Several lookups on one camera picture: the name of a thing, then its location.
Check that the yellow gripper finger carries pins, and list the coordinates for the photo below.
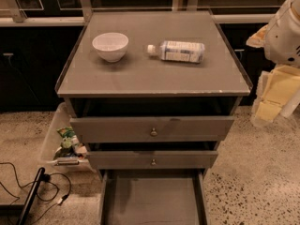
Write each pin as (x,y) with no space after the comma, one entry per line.
(257,39)
(278,93)

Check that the clear blue-label plastic bottle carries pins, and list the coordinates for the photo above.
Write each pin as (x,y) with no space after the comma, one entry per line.
(178,51)

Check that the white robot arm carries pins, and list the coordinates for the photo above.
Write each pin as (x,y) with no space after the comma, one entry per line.
(282,37)

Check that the grey drawer cabinet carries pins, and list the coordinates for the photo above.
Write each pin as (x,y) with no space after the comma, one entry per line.
(141,85)

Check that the grey top drawer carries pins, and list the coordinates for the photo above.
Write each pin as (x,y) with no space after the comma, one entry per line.
(137,129)

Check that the grey drawer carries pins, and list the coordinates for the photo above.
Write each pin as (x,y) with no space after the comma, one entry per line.
(153,197)
(137,129)
(129,160)

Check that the brass top drawer knob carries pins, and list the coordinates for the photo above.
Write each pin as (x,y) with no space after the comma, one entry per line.
(153,132)

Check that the grey middle drawer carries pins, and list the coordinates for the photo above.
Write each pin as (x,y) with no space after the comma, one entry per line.
(129,160)

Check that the grey bottom drawer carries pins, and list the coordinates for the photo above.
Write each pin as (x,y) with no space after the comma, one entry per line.
(153,197)

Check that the white ceramic bowl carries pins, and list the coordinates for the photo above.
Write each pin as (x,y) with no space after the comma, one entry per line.
(111,46)

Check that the green snack packets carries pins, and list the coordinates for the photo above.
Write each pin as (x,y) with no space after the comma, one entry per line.
(70,147)

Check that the clear plastic storage bin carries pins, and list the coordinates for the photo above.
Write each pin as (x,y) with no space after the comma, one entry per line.
(52,143)

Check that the black flat bar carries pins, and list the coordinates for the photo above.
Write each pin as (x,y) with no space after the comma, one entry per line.
(31,196)

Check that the metal railing frame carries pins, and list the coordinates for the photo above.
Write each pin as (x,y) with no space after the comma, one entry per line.
(14,13)

